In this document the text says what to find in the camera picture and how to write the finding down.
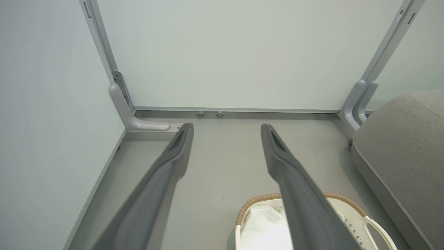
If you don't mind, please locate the grey partition corner post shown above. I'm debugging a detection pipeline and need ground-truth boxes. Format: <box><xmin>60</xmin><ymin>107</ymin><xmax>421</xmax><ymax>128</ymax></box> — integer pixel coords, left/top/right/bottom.
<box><xmin>360</xmin><ymin>0</ymin><xmax>426</xmax><ymax>84</ymax></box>
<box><xmin>79</xmin><ymin>0</ymin><xmax>135</xmax><ymax>112</ymax></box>

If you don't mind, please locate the grey partition bottom rail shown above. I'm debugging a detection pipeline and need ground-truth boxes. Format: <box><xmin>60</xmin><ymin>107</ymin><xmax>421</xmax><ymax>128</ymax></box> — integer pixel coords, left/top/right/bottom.
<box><xmin>133</xmin><ymin>106</ymin><xmax>341</xmax><ymax>115</ymax></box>

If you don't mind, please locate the grey fabric sofa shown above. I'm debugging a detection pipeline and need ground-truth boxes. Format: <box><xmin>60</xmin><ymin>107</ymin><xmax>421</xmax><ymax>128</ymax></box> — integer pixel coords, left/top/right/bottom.
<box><xmin>351</xmin><ymin>90</ymin><xmax>444</xmax><ymax>250</ymax></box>

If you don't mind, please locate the long grey partition foot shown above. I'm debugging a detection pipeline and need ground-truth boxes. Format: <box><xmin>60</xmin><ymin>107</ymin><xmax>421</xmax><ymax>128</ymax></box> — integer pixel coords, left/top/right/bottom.
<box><xmin>109</xmin><ymin>83</ymin><xmax>183</xmax><ymax>133</ymax></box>

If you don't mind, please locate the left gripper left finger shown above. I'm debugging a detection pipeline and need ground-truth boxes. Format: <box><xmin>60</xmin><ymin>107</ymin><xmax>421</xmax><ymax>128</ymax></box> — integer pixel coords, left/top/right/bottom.
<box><xmin>91</xmin><ymin>123</ymin><xmax>194</xmax><ymax>250</ymax></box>

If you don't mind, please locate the short grey partition foot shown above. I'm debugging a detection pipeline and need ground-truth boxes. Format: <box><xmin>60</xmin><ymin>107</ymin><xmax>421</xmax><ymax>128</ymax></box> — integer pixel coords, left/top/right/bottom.
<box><xmin>338</xmin><ymin>80</ymin><xmax>367</xmax><ymax>133</ymax></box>
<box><xmin>353</xmin><ymin>81</ymin><xmax>379</xmax><ymax>125</ymax></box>

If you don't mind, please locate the white sleeveless top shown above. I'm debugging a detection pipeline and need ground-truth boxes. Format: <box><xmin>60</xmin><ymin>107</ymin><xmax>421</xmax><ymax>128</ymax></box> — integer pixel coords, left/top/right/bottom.
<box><xmin>241</xmin><ymin>206</ymin><xmax>294</xmax><ymax>250</ymax></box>

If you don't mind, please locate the wicker laundry basket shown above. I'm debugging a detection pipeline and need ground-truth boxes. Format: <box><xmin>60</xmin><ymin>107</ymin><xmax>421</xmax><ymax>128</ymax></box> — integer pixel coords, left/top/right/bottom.
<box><xmin>235</xmin><ymin>192</ymin><xmax>398</xmax><ymax>250</ymax></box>

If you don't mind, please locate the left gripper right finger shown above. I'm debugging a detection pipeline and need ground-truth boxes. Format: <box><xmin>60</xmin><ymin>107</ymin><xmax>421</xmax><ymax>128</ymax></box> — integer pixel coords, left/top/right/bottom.
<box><xmin>261</xmin><ymin>124</ymin><xmax>361</xmax><ymax>250</ymax></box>

